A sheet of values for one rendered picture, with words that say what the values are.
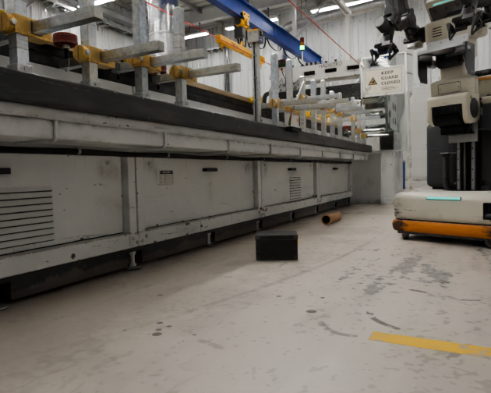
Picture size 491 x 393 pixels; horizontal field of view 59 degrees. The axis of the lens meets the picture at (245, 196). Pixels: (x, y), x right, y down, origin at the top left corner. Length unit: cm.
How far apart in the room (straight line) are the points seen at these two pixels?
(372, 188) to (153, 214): 385
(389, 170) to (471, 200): 297
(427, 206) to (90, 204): 176
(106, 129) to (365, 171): 435
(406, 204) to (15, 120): 204
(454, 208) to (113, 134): 176
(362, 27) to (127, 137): 1116
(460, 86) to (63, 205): 204
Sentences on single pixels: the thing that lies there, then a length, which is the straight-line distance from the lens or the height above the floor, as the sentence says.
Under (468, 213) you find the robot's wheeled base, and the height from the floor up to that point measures 18.
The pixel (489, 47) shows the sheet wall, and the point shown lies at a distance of 1198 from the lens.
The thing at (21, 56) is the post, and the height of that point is 74.
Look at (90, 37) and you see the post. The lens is 157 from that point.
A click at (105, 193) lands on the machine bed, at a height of 34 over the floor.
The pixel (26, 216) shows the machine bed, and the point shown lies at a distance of 164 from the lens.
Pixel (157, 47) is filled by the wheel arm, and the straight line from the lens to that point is 142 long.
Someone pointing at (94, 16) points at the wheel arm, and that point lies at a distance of 125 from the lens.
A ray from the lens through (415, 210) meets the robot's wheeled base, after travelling 264.
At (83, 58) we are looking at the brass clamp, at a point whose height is 79.
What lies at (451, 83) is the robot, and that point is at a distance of 266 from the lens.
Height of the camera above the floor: 41
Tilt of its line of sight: 3 degrees down
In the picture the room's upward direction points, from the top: 1 degrees counter-clockwise
